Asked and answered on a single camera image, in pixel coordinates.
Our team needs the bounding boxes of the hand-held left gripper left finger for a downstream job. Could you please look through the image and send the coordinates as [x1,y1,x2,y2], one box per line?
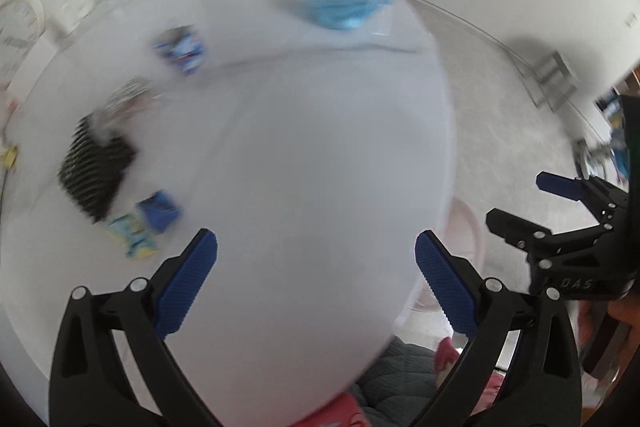
[48,228,218,427]

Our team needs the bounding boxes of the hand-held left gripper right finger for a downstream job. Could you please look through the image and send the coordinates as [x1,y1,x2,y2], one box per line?
[415,230,583,427]

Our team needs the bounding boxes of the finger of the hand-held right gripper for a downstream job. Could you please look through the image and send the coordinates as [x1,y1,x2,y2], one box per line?
[486,208,608,265]
[536,172,631,212]

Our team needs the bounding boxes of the person's right hand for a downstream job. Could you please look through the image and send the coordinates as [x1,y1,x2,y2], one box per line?
[615,299,640,335]

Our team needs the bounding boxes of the grey metal floor gadget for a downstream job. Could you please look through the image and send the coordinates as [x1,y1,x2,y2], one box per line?
[572,138,631,188]

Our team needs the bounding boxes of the pink cloth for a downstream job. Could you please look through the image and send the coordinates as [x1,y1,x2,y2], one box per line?
[300,393,383,427]
[433,336,462,389]

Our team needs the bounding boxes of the grey quilted pants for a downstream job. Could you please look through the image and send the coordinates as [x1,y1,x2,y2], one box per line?
[345,337,442,414]

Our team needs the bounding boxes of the black foam net sleeve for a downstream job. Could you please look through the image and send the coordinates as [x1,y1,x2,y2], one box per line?
[57,114,138,224]

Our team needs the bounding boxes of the silver blue snack wrapper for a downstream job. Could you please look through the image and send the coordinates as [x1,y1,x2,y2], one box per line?
[152,26,207,75]

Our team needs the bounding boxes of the blue face mask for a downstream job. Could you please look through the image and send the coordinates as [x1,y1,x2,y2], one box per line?
[277,0,396,32]

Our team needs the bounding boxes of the metal frame stool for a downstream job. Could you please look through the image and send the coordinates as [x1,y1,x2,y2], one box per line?
[525,49,581,110]

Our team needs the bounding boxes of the round white wall clock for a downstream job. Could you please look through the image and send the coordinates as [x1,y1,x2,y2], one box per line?
[0,0,46,52]

